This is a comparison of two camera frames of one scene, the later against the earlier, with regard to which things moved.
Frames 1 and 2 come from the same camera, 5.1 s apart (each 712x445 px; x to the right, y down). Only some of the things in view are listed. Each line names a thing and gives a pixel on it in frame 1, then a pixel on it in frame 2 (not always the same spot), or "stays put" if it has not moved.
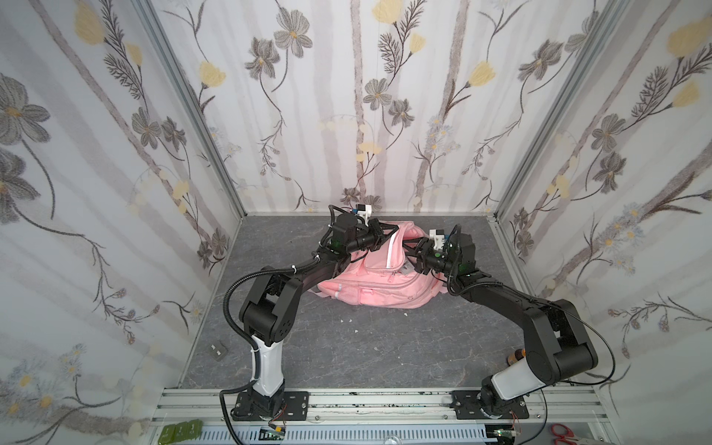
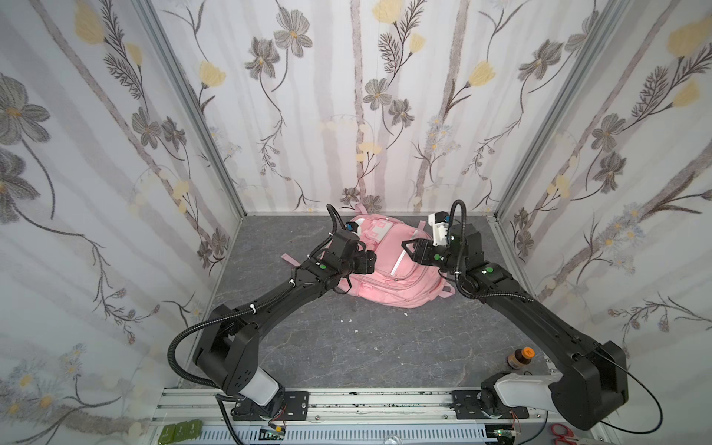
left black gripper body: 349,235 → 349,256
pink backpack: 387,276 stays put
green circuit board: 181,432 stays put
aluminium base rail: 574,414 stays put
